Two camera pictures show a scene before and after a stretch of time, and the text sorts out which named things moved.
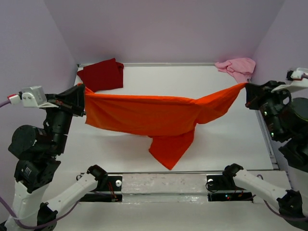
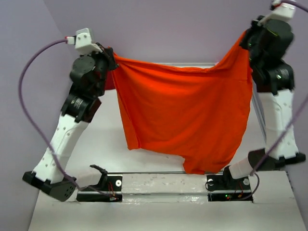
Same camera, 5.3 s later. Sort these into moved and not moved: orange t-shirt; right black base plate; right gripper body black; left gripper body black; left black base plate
Moved: orange t-shirt; right gripper body black; left gripper body black
Not moved: left black base plate; right black base plate
